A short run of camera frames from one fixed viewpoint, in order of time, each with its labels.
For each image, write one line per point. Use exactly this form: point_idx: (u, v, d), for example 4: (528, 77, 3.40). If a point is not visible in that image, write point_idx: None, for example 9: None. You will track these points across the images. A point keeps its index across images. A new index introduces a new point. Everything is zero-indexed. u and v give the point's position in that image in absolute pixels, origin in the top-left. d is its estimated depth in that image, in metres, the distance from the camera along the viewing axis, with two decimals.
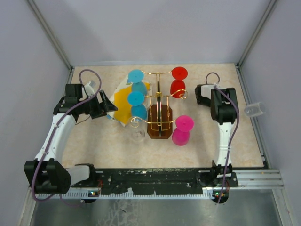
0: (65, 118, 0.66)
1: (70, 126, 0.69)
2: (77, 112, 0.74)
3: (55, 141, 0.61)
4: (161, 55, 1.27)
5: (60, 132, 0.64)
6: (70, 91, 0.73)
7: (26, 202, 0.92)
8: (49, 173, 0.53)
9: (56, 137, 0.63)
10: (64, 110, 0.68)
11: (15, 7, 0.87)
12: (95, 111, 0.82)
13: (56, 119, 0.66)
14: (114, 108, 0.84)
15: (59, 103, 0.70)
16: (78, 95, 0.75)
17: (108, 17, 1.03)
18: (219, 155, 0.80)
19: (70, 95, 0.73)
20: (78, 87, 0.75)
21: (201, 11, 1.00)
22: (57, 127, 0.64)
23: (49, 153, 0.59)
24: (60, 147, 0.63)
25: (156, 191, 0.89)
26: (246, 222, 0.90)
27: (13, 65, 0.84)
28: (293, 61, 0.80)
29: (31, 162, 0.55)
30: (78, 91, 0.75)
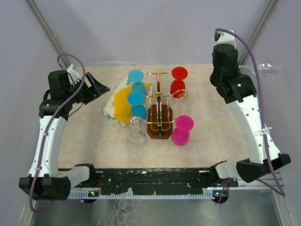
0: (54, 124, 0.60)
1: (62, 127, 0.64)
2: (67, 108, 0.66)
3: (47, 153, 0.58)
4: (161, 54, 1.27)
5: (50, 140, 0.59)
6: (52, 86, 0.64)
7: (25, 203, 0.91)
8: (45, 187, 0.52)
9: (47, 146, 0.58)
10: (51, 110, 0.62)
11: (16, 7, 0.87)
12: (87, 97, 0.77)
13: (44, 124, 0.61)
14: (106, 89, 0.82)
15: (44, 103, 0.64)
16: (61, 87, 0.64)
17: (108, 16, 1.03)
18: (225, 175, 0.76)
19: (54, 89, 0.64)
20: (59, 78, 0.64)
21: (201, 11, 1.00)
22: (46, 135, 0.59)
23: (42, 168, 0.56)
24: (54, 156, 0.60)
25: (156, 191, 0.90)
26: (247, 222, 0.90)
27: (13, 65, 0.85)
28: (294, 61, 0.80)
29: (25, 179, 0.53)
30: (60, 83, 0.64)
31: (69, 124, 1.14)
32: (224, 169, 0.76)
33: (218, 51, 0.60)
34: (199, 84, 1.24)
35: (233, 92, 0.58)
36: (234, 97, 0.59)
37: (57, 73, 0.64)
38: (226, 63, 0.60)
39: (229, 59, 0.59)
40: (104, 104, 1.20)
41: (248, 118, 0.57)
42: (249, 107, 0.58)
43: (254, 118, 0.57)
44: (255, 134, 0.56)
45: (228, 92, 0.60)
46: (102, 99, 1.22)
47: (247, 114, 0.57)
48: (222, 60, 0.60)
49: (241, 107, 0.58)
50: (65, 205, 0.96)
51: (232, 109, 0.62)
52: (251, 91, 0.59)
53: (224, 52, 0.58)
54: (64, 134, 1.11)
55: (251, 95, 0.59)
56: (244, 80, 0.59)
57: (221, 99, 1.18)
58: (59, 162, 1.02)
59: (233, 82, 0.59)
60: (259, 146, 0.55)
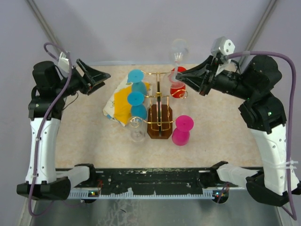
0: (46, 127, 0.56)
1: (56, 128, 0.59)
2: (59, 107, 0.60)
3: (43, 159, 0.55)
4: (161, 54, 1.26)
5: (44, 145, 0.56)
6: (39, 83, 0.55)
7: (25, 203, 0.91)
8: (44, 194, 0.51)
9: (42, 152, 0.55)
10: (43, 110, 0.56)
11: (16, 7, 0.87)
12: (83, 88, 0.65)
13: (35, 127, 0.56)
14: (103, 76, 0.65)
15: (33, 102, 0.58)
16: (49, 84, 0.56)
17: (108, 16, 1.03)
18: (225, 176, 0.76)
19: (43, 86, 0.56)
20: (46, 74, 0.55)
21: (201, 11, 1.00)
22: (40, 140, 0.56)
23: (39, 175, 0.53)
24: (50, 160, 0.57)
25: (156, 191, 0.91)
26: (246, 222, 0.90)
27: (13, 65, 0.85)
28: (295, 61, 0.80)
29: (22, 186, 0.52)
30: (48, 79, 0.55)
31: (68, 124, 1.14)
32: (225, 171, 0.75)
33: (257, 70, 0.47)
34: None
35: (263, 121, 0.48)
36: (263, 127, 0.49)
37: (42, 68, 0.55)
38: (262, 88, 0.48)
39: (269, 84, 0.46)
40: (104, 104, 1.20)
41: (273, 149, 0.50)
42: (277, 137, 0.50)
43: (280, 149, 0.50)
44: (278, 167, 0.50)
45: (256, 118, 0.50)
46: (102, 99, 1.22)
47: (273, 146, 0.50)
48: (258, 81, 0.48)
49: (269, 138, 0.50)
50: (65, 205, 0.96)
51: (255, 136, 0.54)
52: (280, 119, 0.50)
53: (265, 76, 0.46)
54: (64, 133, 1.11)
55: (280, 124, 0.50)
56: (276, 107, 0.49)
57: (221, 99, 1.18)
58: (59, 162, 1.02)
59: (263, 108, 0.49)
60: (281, 179, 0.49)
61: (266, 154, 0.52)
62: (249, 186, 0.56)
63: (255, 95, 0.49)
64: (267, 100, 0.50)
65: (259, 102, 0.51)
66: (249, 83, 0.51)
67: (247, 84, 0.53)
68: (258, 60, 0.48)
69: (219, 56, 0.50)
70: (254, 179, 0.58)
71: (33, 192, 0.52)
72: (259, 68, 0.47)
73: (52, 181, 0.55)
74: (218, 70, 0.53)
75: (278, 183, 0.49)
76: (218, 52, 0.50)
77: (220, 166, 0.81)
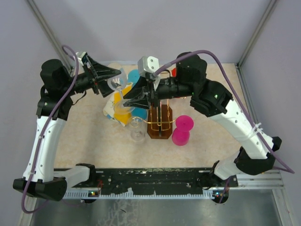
0: (51, 126, 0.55)
1: (60, 129, 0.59)
2: (66, 106, 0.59)
3: (42, 157, 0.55)
4: (161, 54, 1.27)
5: (45, 143, 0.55)
6: (46, 83, 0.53)
7: (26, 203, 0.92)
8: (38, 193, 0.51)
9: (43, 150, 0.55)
10: (50, 109, 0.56)
11: (16, 7, 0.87)
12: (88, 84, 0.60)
13: (41, 125, 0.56)
14: (111, 72, 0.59)
15: (42, 100, 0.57)
16: (57, 84, 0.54)
17: (109, 16, 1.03)
18: (227, 176, 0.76)
19: (50, 87, 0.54)
20: (54, 76, 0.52)
21: (201, 11, 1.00)
22: (42, 138, 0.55)
23: (36, 172, 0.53)
24: (50, 159, 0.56)
25: (156, 191, 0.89)
26: (246, 222, 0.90)
27: (13, 65, 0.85)
28: (295, 60, 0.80)
29: (18, 181, 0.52)
30: (55, 81, 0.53)
31: (69, 124, 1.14)
32: (224, 171, 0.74)
33: (185, 67, 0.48)
34: None
35: (215, 106, 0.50)
36: (218, 110, 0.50)
37: (49, 68, 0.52)
38: (198, 78, 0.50)
39: (201, 73, 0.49)
40: (104, 104, 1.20)
41: (238, 125, 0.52)
42: (234, 112, 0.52)
43: (242, 121, 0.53)
44: (250, 137, 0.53)
45: (209, 106, 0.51)
46: (102, 99, 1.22)
47: (235, 121, 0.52)
48: (192, 76, 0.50)
49: (228, 117, 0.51)
50: (65, 205, 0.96)
51: (216, 120, 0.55)
52: (226, 96, 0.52)
53: (194, 68, 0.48)
54: (64, 134, 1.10)
55: (230, 100, 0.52)
56: (218, 88, 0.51)
57: None
58: (59, 162, 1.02)
59: (209, 95, 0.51)
60: (258, 143, 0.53)
61: (234, 131, 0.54)
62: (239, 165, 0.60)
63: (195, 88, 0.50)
64: (208, 86, 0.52)
65: (203, 90, 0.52)
66: (186, 81, 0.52)
67: (184, 82, 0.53)
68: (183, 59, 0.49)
69: (147, 76, 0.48)
70: (240, 157, 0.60)
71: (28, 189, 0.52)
72: (186, 64, 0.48)
73: (48, 180, 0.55)
74: (154, 85, 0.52)
75: (258, 150, 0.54)
76: (146, 73, 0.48)
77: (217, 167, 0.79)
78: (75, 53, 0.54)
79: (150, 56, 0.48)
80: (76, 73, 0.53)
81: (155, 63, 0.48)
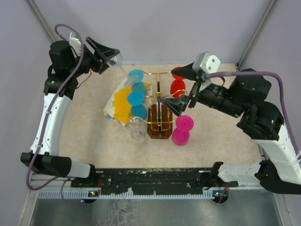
0: (58, 102, 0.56)
1: (66, 107, 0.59)
2: (72, 86, 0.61)
3: (49, 132, 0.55)
4: (161, 54, 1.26)
5: (52, 118, 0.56)
6: (55, 62, 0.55)
7: (26, 202, 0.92)
8: (45, 165, 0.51)
9: (50, 125, 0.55)
10: (56, 87, 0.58)
11: (16, 7, 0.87)
12: (95, 65, 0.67)
13: (47, 101, 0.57)
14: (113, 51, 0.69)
15: (49, 79, 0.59)
16: (64, 63, 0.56)
17: (108, 16, 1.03)
18: (230, 179, 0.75)
19: (58, 65, 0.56)
20: (62, 54, 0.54)
21: (201, 11, 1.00)
22: (49, 113, 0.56)
23: (43, 145, 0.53)
24: (56, 135, 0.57)
25: (156, 191, 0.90)
26: (246, 222, 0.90)
27: (13, 65, 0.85)
28: (295, 60, 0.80)
29: (26, 154, 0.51)
30: (63, 59, 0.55)
31: (69, 124, 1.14)
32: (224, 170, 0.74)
33: (249, 90, 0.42)
34: None
35: (272, 132, 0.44)
36: (272, 136, 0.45)
37: (58, 47, 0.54)
38: (257, 100, 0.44)
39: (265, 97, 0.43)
40: (104, 104, 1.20)
41: (285, 151, 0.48)
42: (284, 138, 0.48)
43: (289, 147, 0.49)
44: (292, 164, 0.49)
45: (262, 131, 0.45)
46: (102, 99, 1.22)
47: (283, 147, 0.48)
48: (251, 98, 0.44)
49: (280, 143, 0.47)
50: (65, 205, 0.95)
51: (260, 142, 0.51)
52: (279, 120, 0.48)
53: (260, 92, 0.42)
54: (64, 133, 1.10)
55: (281, 125, 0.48)
56: (273, 112, 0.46)
57: None
58: None
59: (266, 119, 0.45)
60: (298, 171, 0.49)
61: (276, 155, 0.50)
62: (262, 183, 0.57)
63: (254, 111, 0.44)
64: (262, 109, 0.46)
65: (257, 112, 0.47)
66: (241, 101, 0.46)
67: (239, 102, 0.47)
68: (245, 79, 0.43)
69: (200, 74, 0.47)
70: (265, 174, 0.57)
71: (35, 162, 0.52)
72: (250, 86, 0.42)
73: (54, 155, 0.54)
74: (201, 86, 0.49)
75: (297, 178, 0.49)
76: (200, 70, 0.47)
77: (220, 168, 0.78)
78: (69, 38, 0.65)
79: (213, 55, 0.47)
80: (83, 51, 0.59)
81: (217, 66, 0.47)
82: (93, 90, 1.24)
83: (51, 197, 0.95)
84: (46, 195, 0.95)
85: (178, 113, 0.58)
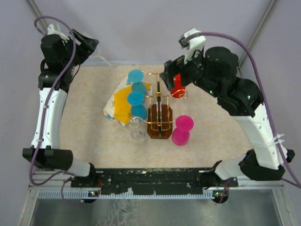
0: (54, 96, 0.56)
1: (62, 101, 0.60)
2: (67, 79, 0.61)
3: (48, 125, 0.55)
4: (161, 54, 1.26)
5: (51, 113, 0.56)
6: (47, 55, 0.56)
7: (26, 202, 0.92)
8: (47, 159, 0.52)
9: (48, 118, 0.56)
10: (51, 82, 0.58)
11: (16, 7, 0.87)
12: (83, 57, 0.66)
13: (43, 96, 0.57)
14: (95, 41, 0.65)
15: (43, 74, 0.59)
16: (57, 56, 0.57)
17: (108, 16, 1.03)
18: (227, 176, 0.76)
19: (51, 59, 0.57)
20: (54, 47, 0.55)
21: (201, 11, 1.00)
22: (47, 108, 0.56)
23: (44, 140, 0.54)
24: (56, 129, 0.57)
25: (156, 191, 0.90)
26: (246, 222, 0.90)
27: (13, 65, 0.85)
28: (295, 60, 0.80)
29: (27, 149, 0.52)
30: (56, 52, 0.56)
31: (68, 124, 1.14)
32: (224, 170, 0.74)
33: (215, 60, 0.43)
34: None
35: (246, 107, 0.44)
36: (247, 112, 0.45)
37: (49, 41, 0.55)
38: (228, 73, 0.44)
39: (231, 68, 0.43)
40: (104, 104, 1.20)
41: (260, 131, 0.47)
42: (261, 117, 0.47)
43: (265, 128, 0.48)
44: (268, 146, 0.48)
45: (238, 105, 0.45)
46: (102, 99, 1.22)
47: (259, 127, 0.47)
48: (221, 70, 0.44)
49: (255, 121, 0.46)
50: (65, 205, 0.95)
51: (237, 121, 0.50)
52: (258, 99, 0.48)
53: (224, 61, 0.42)
54: (64, 133, 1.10)
55: (260, 104, 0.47)
56: (251, 88, 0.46)
57: None
58: None
59: (241, 94, 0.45)
60: (274, 154, 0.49)
61: (253, 136, 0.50)
62: (241, 166, 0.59)
63: (224, 84, 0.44)
64: (239, 85, 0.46)
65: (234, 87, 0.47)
66: (214, 76, 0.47)
67: (212, 78, 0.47)
68: (212, 52, 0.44)
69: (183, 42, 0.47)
70: (247, 160, 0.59)
71: (37, 157, 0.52)
72: (215, 57, 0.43)
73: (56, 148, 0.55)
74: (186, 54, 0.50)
75: (272, 160, 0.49)
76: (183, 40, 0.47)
77: (218, 166, 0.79)
78: (53, 31, 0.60)
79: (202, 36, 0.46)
80: (75, 45, 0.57)
81: (201, 42, 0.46)
82: (93, 89, 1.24)
83: (51, 197, 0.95)
84: (46, 195, 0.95)
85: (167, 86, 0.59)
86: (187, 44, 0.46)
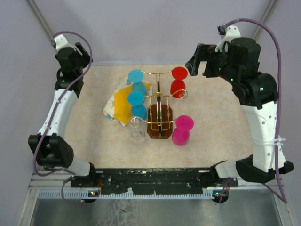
0: (67, 94, 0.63)
1: (72, 101, 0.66)
2: (79, 85, 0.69)
3: (58, 116, 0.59)
4: (161, 54, 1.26)
5: (61, 107, 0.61)
6: (63, 66, 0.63)
7: (26, 202, 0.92)
8: (51, 146, 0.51)
9: (59, 111, 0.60)
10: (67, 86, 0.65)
11: (16, 6, 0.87)
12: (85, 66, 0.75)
13: (57, 95, 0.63)
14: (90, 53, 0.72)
15: (59, 79, 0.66)
16: (72, 66, 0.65)
17: (108, 16, 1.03)
18: (224, 175, 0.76)
19: (66, 68, 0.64)
20: (69, 59, 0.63)
21: (201, 10, 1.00)
22: (59, 103, 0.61)
23: (51, 127, 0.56)
24: (62, 122, 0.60)
25: (156, 191, 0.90)
26: (246, 222, 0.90)
27: (13, 65, 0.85)
28: None
29: (34, 136, 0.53)
30: (71, 62, 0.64)
31: (68, 124, 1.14)
32: (224, 169, 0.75)
33: (236, 45, 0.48)
34: (199, 84, 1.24)
35: (254, 96, 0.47)
36: (253, 102, 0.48)
37: (65, 53, 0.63)
38: (246, 60, 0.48)
39: (249, 57, 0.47)
40: (104, 104, 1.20)
41: (262, 126, 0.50)
42: (267, 114, 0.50)
43: (269, 126, 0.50)
44: (265, 144, 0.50)
45: (248, 94, 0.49)
46: (102, 99, 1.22)
47: (263, 122, 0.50)
48: (240, 57, 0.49)
49: (259, 114, 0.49)
50: (65, 205, 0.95)
51: (246, 112, 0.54)
52: (272, 96, 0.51)
53: (245, 48, 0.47)
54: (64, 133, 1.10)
55: (272, 101, 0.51)
56: (268, 82, 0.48)
57: (221, 99, 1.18)
58: None
59: (255, 84, 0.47)
60: (268, 156, 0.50)
61: (255, 132, 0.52)
62: (237, 163, 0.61)
63: (240, 69, 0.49)
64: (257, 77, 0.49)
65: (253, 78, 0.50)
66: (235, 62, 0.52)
67: (233, 64, 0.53)
68: (238, 41, 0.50)
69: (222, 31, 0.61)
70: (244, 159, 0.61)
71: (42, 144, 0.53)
72: (239, 44, 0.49)
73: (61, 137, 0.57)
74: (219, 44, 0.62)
75: (265, 160, 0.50)
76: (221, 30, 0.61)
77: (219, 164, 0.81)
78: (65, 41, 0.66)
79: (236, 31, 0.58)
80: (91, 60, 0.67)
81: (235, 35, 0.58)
82: (93, 89, 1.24)
83: (51, 197, 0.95)
84: (46, 195, 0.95)
85: (191, 71, 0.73)
86: (224, 32, 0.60)
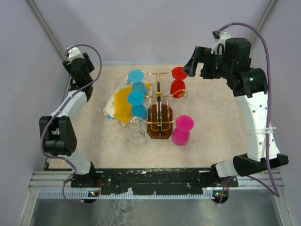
0: (79, 93, 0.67)
1: (82, 102, 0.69)
2: (90, 91, 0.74)
3: (69, 106, 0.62)
4: (161, 54, 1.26)
5: (73, 101, 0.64)
6: (75, 75, 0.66)
7: (26, 202, 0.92)
8: (60, 126, 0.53)
9: (70, 103, 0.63)
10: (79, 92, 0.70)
11: (16, 6, 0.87)
12: None
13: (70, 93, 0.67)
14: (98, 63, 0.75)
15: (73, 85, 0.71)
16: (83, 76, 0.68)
17: (108, 16, 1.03)
18: (224, 174, 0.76)
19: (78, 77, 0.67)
20: (82, 69, 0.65)
21: (201, 10, 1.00)
22: (71, 98, 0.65)
23: (62, 112, 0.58)
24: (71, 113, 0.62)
25: (156, 191, 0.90)
26: (246, 222, 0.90)
27: (13, 65, 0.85)
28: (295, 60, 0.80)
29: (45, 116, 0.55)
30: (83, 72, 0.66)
31: None
32: (224, 168, 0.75)
33: (229, 42, 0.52)
34: (199, 84, 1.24)
35: (243, 86, 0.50)
36: (244, 91, 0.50)
37: (77, 64, 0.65)
38: (236, 56, 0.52)
39: (240, 51, 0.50)
40: (104, 104, 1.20)
41: (253, 115, 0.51)
42: (257, 102, 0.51)
43: (260, 115, 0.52)
44: (257, 133, 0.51)
45: (238, 84, 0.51)
46: (102, 99, 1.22)
47: (253, 110, 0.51)
48: (232, 52, 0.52)
49: (249, 102, 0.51)
50: (65, 205, 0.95)
51: (238, 102, 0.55)
52: (262, 87, 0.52)
53: (235, 44, 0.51)
54: None
55: (261, 92, 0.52)
56: (258, 74, 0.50)
57: (221, 99, 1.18)
58: None
59: (246, 75, 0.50)
60: (260, 144, 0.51)
61: (248, 121, 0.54)
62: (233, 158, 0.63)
63: (232, 63, 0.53)
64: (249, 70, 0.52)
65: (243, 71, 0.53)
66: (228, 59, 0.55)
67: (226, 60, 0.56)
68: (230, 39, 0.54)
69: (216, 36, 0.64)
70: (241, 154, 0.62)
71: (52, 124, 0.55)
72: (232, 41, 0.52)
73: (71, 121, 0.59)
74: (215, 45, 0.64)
75: (257, 149, 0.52)
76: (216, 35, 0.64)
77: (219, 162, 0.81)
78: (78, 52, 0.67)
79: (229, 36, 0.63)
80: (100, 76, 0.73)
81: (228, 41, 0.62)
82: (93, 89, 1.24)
83: (51, 197, 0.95)
84: (46, 195, 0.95)
85: (189, 72, 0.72)
86: (218, 36, 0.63)
